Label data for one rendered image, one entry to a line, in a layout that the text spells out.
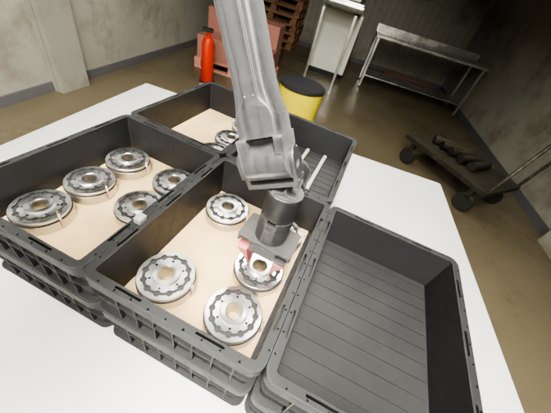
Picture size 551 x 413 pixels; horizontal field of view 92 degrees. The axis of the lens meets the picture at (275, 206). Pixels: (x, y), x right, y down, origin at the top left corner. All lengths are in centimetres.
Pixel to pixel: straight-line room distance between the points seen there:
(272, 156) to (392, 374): 45
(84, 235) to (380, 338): 63
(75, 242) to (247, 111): 45
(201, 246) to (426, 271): 52
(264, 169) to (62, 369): 52
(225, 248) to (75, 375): 35
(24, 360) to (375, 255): 74
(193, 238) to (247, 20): 44
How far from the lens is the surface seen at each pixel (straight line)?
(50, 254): 52
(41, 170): 75
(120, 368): 66
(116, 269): 53
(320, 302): 59
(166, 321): 42
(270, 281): 54
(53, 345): 71
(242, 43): 36
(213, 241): 62
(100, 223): 68
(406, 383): 61
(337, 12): 526
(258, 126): 35
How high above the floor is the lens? 132
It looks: 42 degrees down
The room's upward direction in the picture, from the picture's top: 17 degrees clockwise
